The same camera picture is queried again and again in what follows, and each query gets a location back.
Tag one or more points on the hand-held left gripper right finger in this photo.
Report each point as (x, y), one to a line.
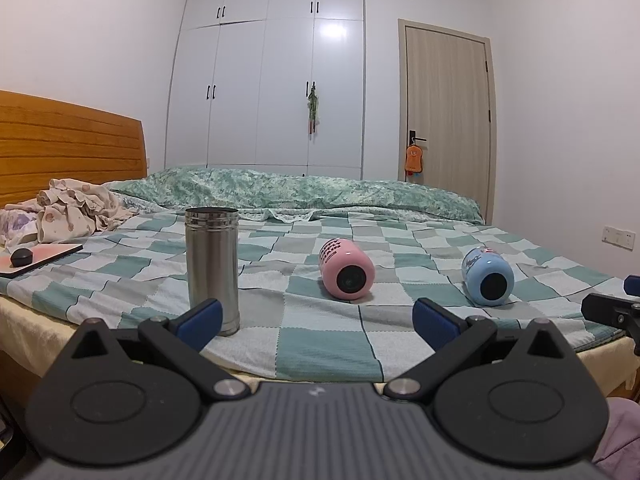
(436, 327)

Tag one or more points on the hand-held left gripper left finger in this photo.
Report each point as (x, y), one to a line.
(199, 322)

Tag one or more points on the green hanging ornament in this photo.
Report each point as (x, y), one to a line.
(313, 107)

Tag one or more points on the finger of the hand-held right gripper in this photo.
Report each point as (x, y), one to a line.
(607, 309)
(633, 284)

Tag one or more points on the orange hanging pouch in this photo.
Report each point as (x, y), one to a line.
(414, 160)

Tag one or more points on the black round mouse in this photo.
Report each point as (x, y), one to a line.
(21, 257)

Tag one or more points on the light wooden door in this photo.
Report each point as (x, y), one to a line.
(450, 100)

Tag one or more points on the pink bottle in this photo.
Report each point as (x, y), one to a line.
(345, 267)

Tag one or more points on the wooden headboard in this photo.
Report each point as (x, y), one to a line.
(65, 145)

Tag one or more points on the green floral quilt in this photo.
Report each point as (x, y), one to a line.
(300, 192)

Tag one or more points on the stainless steel cup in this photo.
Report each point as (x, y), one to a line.
(212, 270)

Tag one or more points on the white wardrobe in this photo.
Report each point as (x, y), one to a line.
(280, 85)

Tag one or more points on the purple floral cloth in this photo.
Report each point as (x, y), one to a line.
(15, 227)

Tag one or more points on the green checked bed sheet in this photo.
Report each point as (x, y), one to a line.
(300, 330)

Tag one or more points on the white wall socket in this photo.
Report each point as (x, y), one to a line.
(618, 237)

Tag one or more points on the pink flat tablet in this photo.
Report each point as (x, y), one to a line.
(50, 252)

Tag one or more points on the cream patterned crumpled clothes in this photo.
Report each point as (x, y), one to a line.
(75, 210)

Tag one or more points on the person's leg in purple trousers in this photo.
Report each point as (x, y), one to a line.
(622, 440)

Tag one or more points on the blue bottle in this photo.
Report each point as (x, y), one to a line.
(485, 275)

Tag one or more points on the cream bed skirt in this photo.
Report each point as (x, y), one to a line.
(25, 330)

